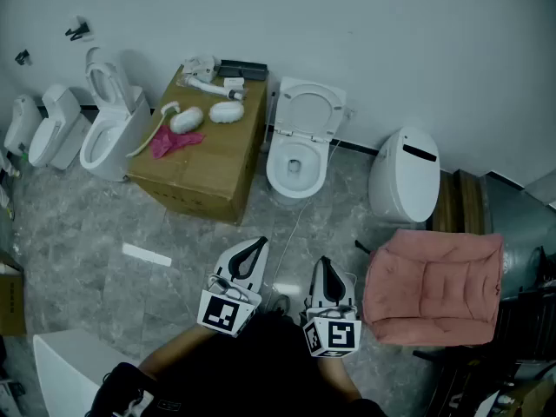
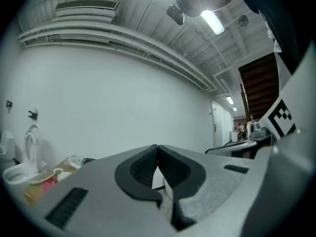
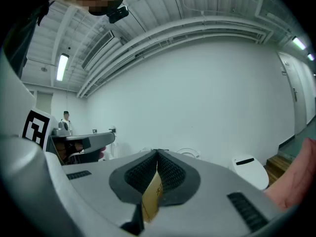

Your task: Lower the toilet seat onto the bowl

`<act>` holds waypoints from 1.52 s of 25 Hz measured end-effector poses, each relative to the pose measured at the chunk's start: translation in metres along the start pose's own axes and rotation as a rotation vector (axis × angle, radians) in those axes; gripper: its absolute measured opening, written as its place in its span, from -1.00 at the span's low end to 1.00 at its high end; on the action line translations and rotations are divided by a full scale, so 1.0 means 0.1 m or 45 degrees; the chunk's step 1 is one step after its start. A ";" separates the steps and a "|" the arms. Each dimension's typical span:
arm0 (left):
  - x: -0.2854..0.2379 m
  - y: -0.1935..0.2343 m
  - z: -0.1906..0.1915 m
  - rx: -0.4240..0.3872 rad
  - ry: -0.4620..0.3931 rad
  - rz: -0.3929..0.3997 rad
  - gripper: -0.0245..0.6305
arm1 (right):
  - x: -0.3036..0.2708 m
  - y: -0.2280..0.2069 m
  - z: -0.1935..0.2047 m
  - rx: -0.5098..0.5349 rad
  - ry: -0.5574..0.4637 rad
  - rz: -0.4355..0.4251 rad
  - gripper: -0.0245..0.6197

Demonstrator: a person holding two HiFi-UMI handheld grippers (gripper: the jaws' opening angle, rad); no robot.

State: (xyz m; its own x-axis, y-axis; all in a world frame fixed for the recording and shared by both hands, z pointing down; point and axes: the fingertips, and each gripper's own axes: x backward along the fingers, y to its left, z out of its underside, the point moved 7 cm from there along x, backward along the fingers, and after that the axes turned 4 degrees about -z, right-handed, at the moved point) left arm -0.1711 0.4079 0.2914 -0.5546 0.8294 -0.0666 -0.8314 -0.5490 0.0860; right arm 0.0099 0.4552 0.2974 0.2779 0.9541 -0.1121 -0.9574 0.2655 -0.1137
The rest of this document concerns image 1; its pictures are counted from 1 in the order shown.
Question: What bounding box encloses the small brown cardboard box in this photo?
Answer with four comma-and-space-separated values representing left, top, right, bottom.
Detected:
0, 256, 27, 337

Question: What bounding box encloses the white toilet bowl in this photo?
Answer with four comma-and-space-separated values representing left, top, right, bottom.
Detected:
265, 124, 332, 206

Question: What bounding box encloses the white scrub brush right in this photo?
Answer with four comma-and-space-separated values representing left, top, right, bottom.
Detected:
208, 100, 246, 124

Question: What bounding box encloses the open cardboard box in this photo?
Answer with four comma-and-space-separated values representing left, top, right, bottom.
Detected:
477, 374, 556, 417

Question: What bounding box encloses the person's black clothing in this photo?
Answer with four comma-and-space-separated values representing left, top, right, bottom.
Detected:
89, 310, 387, 417

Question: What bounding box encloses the white toilet seat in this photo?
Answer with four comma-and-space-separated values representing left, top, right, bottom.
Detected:
274, 80, 348, 143

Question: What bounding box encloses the large brown cardboard box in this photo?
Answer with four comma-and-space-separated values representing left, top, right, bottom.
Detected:
127, 63, 269, 226

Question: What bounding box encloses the person's left shoe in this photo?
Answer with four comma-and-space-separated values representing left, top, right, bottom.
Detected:
268, 294, 291, 316

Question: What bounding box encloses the white scrub brush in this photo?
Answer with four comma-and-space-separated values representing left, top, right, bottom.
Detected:
169, 105, 205, 135
208, 100, 246, 124

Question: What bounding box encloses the white toilet with open lid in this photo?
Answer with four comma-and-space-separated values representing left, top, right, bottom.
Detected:
79, 46, 153, 182

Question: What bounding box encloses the pink cushioned chair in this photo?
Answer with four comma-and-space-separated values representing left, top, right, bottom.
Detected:
354, 228, 505, 347

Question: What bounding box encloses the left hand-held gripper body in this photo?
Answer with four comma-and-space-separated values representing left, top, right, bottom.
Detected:
197, 235, 270, 338

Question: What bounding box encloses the dark teal curved panel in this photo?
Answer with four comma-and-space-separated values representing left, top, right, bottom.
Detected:
481, 175, 556, 303

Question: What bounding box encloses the black tray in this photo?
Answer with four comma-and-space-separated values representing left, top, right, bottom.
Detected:
215, 59, 268, 82

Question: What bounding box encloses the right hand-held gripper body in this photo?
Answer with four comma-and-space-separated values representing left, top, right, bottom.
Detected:
302, 256, 362, 359

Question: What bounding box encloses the black metal rack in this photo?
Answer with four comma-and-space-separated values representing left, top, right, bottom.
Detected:
412, 275, 556, 417

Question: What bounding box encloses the white ceramic basin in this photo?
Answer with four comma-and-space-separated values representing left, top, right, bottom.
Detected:
33, 328, 131, 417

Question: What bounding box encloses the person's left forearm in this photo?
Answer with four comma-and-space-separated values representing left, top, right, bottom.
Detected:
137, 322, 218, 382

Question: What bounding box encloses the white closed-lid toilet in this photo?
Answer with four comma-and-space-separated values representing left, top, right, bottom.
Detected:
28, 83, 92, 171

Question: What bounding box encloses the clear plastic packaging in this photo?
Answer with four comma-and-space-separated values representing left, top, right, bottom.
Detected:
181, 53, 222, 82

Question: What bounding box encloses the white scrub brush left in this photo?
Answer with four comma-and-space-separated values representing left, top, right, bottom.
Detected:
169, 105, 205, 135

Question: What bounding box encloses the long-handled white toilet brush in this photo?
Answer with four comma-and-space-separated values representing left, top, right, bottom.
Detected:
125, 101, 182, 159

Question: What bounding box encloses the person's right forearm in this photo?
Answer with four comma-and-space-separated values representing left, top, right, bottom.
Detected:
315, 354, 362, 403

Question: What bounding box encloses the white toilet lid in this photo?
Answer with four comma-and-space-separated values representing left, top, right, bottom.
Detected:
277, 76, 348, 136

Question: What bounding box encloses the white smart toilet black strip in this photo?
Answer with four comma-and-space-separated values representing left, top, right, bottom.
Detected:
367, 126, 441, 224

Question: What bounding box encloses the pink cloth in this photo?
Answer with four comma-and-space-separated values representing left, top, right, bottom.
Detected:
149, 124, 206, 160

